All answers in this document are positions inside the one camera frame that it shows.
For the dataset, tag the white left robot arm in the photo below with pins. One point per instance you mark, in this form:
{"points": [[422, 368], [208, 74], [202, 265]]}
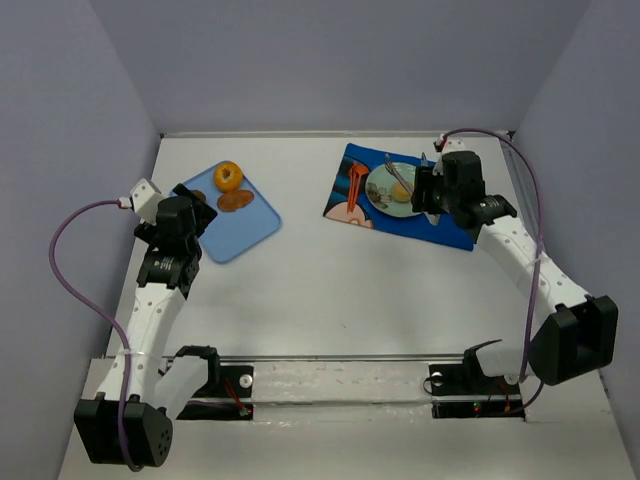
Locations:
{"points": [[129, 420]]}

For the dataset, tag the green floral plate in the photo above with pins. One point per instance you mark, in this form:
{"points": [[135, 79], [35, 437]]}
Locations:
{"points": [[378, 191]]}

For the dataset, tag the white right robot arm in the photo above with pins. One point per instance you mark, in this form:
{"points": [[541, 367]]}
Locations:
{"points": [[568, 332]]}

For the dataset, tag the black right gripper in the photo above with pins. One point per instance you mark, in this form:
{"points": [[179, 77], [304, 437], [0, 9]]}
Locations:
{"points": [[421, 190]]}

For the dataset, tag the orange plastic fork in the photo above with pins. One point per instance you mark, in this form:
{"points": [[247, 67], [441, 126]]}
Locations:
{"points": [[356, 173]]}

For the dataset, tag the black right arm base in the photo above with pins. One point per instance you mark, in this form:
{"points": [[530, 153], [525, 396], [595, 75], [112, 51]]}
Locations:
{"points": [[462, 391]]}

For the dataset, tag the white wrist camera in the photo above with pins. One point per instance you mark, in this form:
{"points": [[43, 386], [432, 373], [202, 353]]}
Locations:
{"points": [[443, 146], [145, 199]]}

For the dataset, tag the small round bread roll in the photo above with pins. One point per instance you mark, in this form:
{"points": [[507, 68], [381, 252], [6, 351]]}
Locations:
{"points": [[399, 194]]}

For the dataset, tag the metal tongs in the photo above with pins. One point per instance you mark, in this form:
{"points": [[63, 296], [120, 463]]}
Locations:
{"points": [[391, 169]]}

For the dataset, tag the blue cartoon placemat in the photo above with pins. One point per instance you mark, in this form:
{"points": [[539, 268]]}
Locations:
{"points": [[365, 215]]}

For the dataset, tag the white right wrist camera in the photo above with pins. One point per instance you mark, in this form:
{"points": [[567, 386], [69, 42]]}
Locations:
{"points": [[443, 146]]}

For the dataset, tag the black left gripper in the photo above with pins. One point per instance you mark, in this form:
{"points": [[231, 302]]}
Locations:
{"points": [[201, 207]]}

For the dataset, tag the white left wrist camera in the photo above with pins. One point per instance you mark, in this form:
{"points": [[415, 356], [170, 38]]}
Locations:
{"points": [[145, 199]]}

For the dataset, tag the blue plastic tray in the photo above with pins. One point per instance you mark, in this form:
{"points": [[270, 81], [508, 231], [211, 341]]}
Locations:
{"points": [[232, 233]]}

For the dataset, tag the orange glazed donut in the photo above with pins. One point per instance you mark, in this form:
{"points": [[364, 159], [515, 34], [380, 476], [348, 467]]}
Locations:
{"points": [[227, 176]]}

